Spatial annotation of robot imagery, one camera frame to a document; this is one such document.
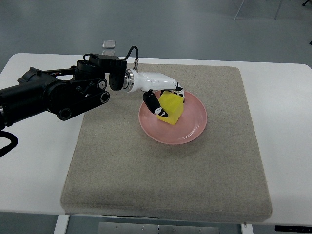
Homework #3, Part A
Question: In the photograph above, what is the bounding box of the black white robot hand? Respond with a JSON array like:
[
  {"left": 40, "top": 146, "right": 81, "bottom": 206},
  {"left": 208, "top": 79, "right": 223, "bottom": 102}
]
[{"left": 122, "top": 69, "right": 185, "bottom": 117}]

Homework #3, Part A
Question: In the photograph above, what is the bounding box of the yellow foam block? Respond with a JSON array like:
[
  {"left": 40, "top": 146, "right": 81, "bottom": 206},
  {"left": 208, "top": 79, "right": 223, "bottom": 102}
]
[{"left": 156, "top": 91, "right": 184, "bottom": 125}]

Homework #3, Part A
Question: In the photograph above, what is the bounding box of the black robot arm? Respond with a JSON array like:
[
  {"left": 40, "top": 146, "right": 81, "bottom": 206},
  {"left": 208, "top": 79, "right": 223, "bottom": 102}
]
[{"left": 0, "top": 53, "right": 127, "bottom": 156}]

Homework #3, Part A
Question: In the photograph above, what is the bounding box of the lower floor socket plate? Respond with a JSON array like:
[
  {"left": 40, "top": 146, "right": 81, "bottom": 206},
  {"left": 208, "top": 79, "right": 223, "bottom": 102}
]
[{"left": 102, "top": 50, "right": 115, "bottom": 56}]

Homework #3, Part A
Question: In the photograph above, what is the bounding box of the floor socket plate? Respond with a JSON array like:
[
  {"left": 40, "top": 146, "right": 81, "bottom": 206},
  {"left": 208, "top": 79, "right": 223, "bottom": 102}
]
[
  {"left": 102, "top": 40, "right": 116, "bottom": 49},
  {"left": 102, "top": 50, "right": 115, "bottom": 56}
]

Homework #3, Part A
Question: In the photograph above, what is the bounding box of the pink plate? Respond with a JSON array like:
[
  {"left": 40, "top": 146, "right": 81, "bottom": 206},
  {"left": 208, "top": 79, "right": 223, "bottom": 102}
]
[{"left": 138, "top": 91, "right": 207, "bottom": 145}]

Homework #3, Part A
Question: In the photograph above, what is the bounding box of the upper floor socket plate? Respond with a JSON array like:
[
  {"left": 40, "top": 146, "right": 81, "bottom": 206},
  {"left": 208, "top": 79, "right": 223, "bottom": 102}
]
[{"left": 102, "top": 40, "right": 116, "bottom": 49}]

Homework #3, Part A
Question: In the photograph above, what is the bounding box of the beige fabric mat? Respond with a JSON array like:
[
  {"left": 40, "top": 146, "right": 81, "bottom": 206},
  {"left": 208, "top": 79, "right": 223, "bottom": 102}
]
[{"left": 60, "top": 64, "right": 272, "bottom": 223}]

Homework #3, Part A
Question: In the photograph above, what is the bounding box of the black table control panel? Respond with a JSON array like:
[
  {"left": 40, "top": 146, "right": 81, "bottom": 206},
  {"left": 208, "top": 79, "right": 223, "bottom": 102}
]
[{"left": 274, "top": 225, "right": 312, "bottom": 233}]

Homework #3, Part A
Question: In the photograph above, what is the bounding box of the metal table base plate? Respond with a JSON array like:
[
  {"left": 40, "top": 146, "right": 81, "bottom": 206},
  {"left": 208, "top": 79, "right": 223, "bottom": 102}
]
[{"left": 97, "top": 222, "right": 220, "bottom": 234}]

